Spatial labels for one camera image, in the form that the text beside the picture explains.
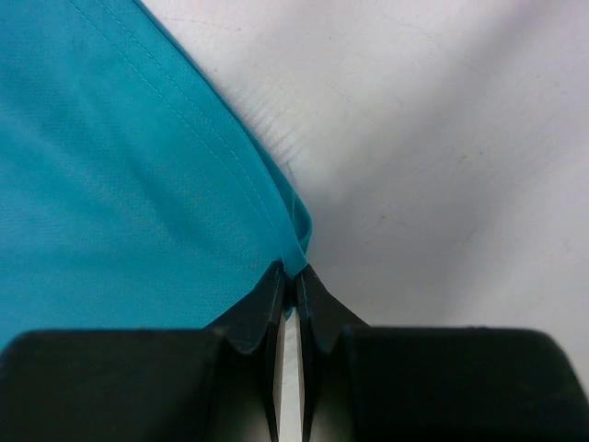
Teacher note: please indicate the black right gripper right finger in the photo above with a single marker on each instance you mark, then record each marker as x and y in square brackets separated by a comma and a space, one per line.
[369, 383]

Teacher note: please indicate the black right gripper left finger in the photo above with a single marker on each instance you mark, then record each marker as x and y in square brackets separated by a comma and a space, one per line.
[218, 383]

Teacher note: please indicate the teal t-shirt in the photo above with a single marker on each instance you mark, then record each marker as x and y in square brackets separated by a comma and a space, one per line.
[132, 196]

